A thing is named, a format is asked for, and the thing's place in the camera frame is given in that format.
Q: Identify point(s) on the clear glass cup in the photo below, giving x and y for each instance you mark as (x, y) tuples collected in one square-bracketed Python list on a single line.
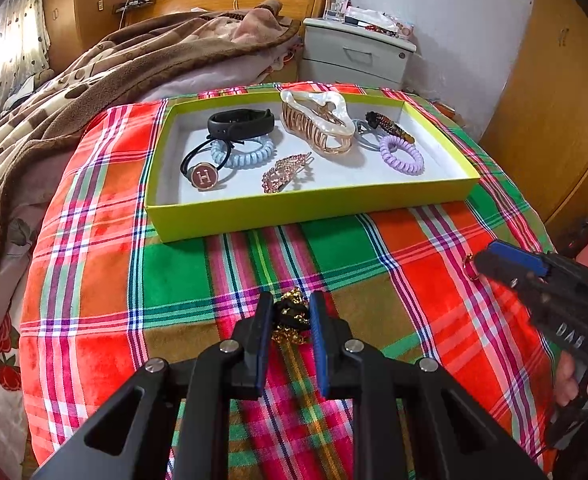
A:
[(336, 9)]

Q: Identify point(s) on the power strip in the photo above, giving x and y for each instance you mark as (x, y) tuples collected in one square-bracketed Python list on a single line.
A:
[(134, 2)]

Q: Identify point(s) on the dotted curtain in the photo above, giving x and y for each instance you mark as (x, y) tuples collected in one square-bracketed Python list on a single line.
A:
[(14, 45)]

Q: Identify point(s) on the brown patterned blanket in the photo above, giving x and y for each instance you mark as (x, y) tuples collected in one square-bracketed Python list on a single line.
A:
[(74, 85)]

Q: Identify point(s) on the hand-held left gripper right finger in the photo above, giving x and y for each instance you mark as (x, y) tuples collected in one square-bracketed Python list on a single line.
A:
[(319, 345)]

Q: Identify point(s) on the clutter of small nightstand articles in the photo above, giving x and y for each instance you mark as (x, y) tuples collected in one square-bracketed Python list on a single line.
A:
[(381, 22)]

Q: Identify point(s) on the yellow-green cardboard box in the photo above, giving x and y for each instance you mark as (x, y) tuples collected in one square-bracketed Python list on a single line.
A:
[(299, 210)]

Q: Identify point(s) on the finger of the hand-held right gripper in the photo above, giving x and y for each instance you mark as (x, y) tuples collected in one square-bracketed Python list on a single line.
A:
[(516, 256), (498, 269)]

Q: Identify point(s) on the pink rhinestone hair clip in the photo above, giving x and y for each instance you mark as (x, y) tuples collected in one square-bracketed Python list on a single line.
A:
[(284, 175)]

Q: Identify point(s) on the pearly rose-gold claw clip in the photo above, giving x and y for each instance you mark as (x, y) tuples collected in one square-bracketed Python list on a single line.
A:
[(319, 135)]

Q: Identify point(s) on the wooden door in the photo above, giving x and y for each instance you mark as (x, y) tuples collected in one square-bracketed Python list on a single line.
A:
[(553, 110)]

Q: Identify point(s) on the brown rhinestone hair clip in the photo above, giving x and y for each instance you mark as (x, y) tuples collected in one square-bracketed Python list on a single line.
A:
[(388, 127)]

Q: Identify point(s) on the person's right hand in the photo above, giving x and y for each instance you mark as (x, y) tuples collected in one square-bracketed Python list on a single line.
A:
[(566, 380)]

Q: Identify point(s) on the wooden wardrobe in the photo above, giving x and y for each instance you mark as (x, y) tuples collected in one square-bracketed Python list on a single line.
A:
[(89, 10)]

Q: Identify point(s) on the black wristband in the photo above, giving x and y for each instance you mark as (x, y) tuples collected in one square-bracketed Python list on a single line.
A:
[(239, 122)]

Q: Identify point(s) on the white nightstand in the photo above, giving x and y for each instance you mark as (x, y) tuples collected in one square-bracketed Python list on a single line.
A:
[(349, 60)]

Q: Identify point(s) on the plaid blanket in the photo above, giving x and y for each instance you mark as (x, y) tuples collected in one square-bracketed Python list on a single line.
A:
[(124, 285)]

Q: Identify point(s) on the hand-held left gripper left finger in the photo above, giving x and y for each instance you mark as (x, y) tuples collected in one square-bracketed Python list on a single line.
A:
[(262, 345)]

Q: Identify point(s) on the mauve bed sheet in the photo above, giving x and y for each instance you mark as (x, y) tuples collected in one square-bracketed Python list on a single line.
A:
[(189, 85)]

